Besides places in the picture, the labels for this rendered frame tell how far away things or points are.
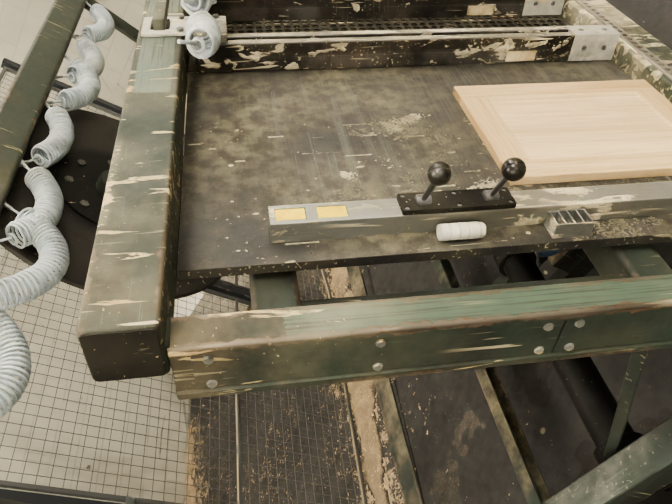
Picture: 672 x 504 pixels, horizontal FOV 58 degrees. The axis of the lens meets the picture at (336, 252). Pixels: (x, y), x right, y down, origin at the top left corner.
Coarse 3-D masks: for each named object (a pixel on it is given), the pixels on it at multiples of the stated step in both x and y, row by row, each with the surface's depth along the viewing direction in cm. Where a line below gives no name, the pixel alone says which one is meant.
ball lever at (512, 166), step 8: (512, 160) 93; (520, 160) 93; (504, 168) 94; (512, 168) 93; (520, 168) 93; (504, 176) 94; (512, 176) 93; (520, 176) 93; (504, 184) 99; (488, 192) 103; (496, 192) 102
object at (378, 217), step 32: (512, 192) 107; (544, 192) 108; (576, 192) 108; (608, 192) 108; (640, 192) 109; (288, 224) 98; (320, 224) 99; (352, 224) 101; (384, 224) 102; (416, 224) 103; (512, 224) 106
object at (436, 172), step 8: (432, 168) 92; (440, 168) 91; (448, 168) 91; (432, 176) 92; (440, 176) 91; (448, 176) 91; (432, 184) 96; (440, 184) 92; (424, 192) 100; (416, 200) 102; (424, 200) 101
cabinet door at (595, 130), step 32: (480, 96) 138; (512, 96) 139; (544, 96) 140; (576, 96) 141; (608, 96) 142; (640, 96) 142; (480, 128) 128; (512, 128) 129; (544, 128) 129; (576, 128) 130; (608, 128) 130; (640, 128) 131; (544, 160) 119; (576, 160) 120; (608, 160) 120; (640, 160) 121
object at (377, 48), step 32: (160, 32) 136; (224, 32) 138; (288, 32) 148; (320, 32) 149; (352, 32) 150; (384, 32) 150; (416, 32) 151; (448, 32) 152; (480, 32) 154; (512, 32) 155; (544, 32) 156; (576, 32) 155; (608, 32) 156; (224, 64) 145; (256, 64) 146; (288, 64) 147; (320, 64) 149; (352, 64) 150; (384, 64) 151; (416, 64) 153; (448, 64) 154
